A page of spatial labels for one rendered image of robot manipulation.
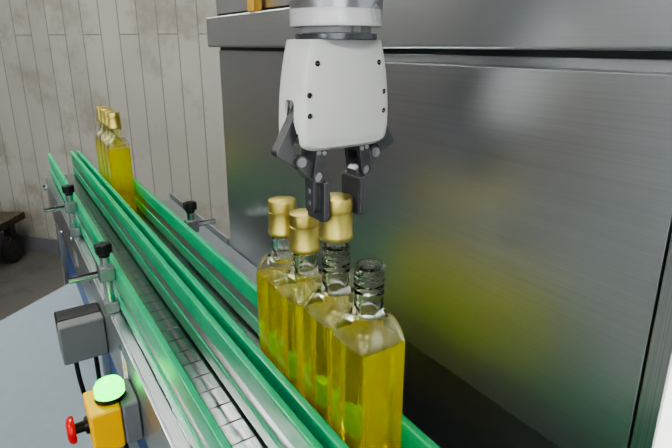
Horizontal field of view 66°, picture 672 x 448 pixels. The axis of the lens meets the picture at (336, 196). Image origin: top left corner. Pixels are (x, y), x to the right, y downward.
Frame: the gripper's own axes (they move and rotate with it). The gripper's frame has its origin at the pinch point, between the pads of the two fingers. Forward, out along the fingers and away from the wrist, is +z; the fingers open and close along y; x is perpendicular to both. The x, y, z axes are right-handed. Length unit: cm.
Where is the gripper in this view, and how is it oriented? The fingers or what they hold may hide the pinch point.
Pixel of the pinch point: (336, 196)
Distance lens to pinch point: 51.5
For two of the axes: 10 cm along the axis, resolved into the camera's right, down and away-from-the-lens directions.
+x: 5.6, 2.3, -8.0
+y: -8.3, 1.6, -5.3
